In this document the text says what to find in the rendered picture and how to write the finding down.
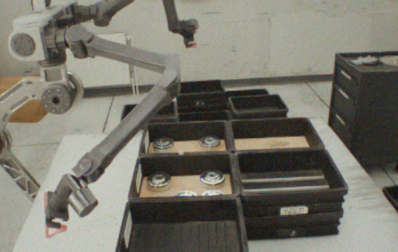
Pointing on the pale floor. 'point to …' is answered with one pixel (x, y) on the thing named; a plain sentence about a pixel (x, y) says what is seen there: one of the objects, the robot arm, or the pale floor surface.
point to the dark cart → (377, 108)
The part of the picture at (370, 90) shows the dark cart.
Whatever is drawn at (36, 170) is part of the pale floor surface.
